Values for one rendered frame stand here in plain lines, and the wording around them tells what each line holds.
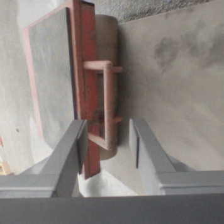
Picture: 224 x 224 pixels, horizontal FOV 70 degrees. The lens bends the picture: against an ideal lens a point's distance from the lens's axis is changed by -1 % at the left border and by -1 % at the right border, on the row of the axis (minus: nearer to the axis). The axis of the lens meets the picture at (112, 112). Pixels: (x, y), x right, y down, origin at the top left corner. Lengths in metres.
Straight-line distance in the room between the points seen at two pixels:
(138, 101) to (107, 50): 0.11
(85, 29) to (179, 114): 0.20
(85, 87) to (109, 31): 0.11
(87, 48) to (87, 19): 0.04
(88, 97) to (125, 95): 0.11
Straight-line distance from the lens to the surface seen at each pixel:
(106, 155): 0.37
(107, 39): 0.32
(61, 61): 0.29
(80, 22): 0.27
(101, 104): 0.32
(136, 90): 0.33
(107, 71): 0.22
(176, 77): 0.28
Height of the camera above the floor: 0.26
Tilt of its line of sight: 39 degrees down
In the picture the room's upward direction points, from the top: 105 degrees counter-clockwise
